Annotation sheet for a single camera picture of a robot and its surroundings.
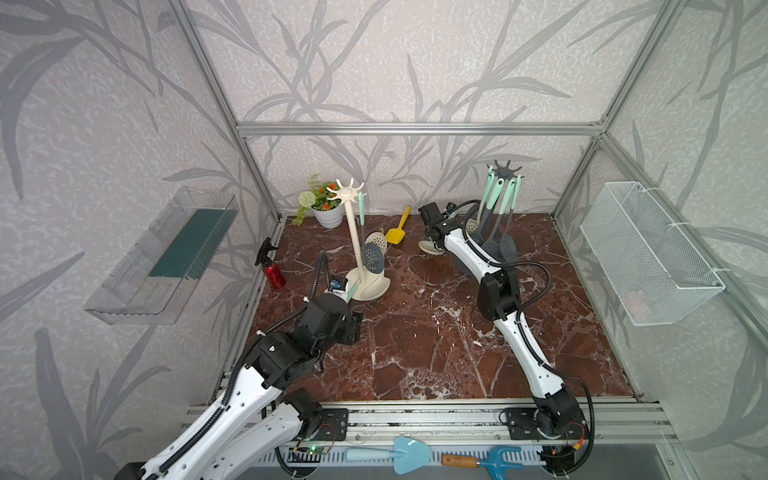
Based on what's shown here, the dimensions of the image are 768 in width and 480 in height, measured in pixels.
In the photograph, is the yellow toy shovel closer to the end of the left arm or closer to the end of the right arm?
the end of the right arm

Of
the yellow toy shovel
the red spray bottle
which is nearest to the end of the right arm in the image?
the yellow toy shovel

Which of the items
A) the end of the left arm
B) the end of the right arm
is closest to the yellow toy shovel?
the end of the right arm

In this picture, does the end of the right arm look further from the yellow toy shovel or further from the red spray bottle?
the red spray bottle

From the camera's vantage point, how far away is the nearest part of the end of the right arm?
0.84 m
